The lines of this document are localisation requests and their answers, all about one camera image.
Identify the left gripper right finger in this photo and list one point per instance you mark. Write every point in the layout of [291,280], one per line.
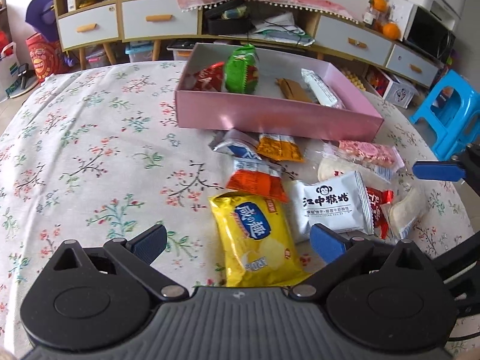
[341,256]

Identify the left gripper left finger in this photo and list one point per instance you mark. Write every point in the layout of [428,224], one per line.
[134,258]

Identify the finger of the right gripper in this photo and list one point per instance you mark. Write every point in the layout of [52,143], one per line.
[442,171]

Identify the pink round cookie pack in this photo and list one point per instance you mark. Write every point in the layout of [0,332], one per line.
[382,159]

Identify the white rice cracker pack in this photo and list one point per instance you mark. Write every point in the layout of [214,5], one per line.
[403,215]
[330,167]

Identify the white monkey biscuit pack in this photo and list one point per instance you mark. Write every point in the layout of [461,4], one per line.
[340,204]

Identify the small red candy packet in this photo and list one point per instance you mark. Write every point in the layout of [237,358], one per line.
[377,199]

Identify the yellow chip bag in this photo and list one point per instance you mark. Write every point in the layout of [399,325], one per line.
[259,250]

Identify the orange white snack packet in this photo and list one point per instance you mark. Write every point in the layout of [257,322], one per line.
[257,177]

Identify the silver long cracker pack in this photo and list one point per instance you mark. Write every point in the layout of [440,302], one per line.
[325,95]

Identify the blue white snack packet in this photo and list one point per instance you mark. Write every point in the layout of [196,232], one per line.
[235,143]

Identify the gold wafer pack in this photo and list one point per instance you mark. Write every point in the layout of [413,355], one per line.
[292,90]

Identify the red snack bag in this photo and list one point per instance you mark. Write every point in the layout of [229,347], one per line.
[210,78]

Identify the green snack bag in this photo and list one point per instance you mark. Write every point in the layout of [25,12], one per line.
[241,74]

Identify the orange yellow snack packet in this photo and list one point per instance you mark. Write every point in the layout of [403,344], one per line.
[279,148]

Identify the blue plastic stool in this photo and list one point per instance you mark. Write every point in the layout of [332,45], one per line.
[451,109]

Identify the floral tablecloth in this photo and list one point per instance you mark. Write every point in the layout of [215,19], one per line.
[98,154]

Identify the yellow egg tray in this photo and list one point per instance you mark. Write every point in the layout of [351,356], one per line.
[353,78]

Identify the microwave oven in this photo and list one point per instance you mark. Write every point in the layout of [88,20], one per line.
[426,34]

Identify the orange fruit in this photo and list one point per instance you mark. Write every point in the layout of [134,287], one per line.
[379,5]
[391,31]

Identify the pink cardboard box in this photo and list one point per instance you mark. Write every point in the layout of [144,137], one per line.
[266,110]

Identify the red lantern bag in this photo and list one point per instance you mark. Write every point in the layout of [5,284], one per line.
[47,56]

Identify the wooden TV cabinet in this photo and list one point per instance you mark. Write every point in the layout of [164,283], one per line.
[83,23]

